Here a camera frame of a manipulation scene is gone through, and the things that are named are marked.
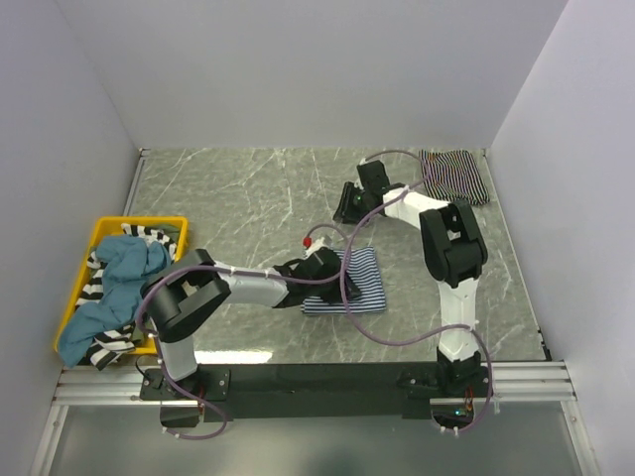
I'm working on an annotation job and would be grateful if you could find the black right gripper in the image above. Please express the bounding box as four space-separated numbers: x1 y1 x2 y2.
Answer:
332 181 370 225

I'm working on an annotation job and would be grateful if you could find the blue white striped tank top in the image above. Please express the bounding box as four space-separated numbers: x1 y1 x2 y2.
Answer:
301 247 387 316

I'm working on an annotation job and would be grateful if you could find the black white striped tank top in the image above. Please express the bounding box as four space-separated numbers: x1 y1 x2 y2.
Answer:
421 150 490 206

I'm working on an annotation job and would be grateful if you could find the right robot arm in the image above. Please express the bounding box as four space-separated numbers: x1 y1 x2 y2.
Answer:
333 161 488 396

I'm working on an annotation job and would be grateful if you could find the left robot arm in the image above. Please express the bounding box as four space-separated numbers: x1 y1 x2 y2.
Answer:
141 245 362 399

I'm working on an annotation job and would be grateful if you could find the teal tank top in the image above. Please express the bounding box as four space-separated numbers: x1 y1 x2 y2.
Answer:
57 234 174 369

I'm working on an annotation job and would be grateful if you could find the black base beam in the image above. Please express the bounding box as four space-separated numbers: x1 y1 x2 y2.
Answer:
138 362 477 431

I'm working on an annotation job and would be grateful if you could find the yellow plastic bin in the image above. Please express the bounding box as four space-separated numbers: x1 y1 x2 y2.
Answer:
54 216 190 351

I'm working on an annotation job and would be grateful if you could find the wide striped black white top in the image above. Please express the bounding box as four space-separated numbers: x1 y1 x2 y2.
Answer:
73 223 180 372

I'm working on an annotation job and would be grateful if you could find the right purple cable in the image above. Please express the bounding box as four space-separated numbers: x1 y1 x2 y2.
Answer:
339 149 495 433

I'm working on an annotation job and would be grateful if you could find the purple cable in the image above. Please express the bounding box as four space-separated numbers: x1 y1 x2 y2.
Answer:
339 149 495 433
134 223 356 441

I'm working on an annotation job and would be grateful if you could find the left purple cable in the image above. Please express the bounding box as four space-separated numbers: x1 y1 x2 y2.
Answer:
134 223 356 441

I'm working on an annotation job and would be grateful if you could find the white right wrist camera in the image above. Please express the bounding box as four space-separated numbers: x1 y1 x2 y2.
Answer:
358 156 379 166

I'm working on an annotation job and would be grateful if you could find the aluminium rail frame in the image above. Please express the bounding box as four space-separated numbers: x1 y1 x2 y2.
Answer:
29 362 601 475

